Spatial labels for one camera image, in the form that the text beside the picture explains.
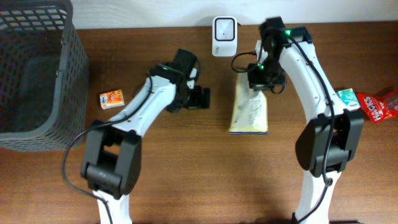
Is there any yellow snack bag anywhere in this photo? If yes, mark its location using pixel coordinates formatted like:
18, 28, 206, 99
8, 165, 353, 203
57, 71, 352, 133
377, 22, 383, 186
229, 73, 269, 135

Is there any green Kleenex tissue pack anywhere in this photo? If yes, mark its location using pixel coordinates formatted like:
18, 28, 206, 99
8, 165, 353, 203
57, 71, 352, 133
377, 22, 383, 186
337, 88, 361, 111

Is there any orange tissue pack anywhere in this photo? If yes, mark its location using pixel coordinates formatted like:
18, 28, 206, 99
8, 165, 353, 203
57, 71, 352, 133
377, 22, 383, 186
99, 90, 124, 110

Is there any red Hacks candy bag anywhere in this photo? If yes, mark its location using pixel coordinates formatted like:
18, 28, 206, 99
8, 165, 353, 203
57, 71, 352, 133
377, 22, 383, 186
357, 90, 397, 123

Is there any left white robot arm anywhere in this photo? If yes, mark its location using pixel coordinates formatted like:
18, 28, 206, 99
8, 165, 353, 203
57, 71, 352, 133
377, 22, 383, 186
80, 49, 210, 223

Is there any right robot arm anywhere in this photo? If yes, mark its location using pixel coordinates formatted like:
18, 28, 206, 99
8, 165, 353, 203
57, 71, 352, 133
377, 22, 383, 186
248, 17, 364, 223

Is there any white barcode scanner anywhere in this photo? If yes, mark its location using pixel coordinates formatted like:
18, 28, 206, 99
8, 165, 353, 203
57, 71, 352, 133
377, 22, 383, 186
212, 16, 238, 57

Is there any grey plastic mesh basket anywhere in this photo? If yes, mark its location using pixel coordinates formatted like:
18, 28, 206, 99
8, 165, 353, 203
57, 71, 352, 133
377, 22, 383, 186
1, 1, 90, 152

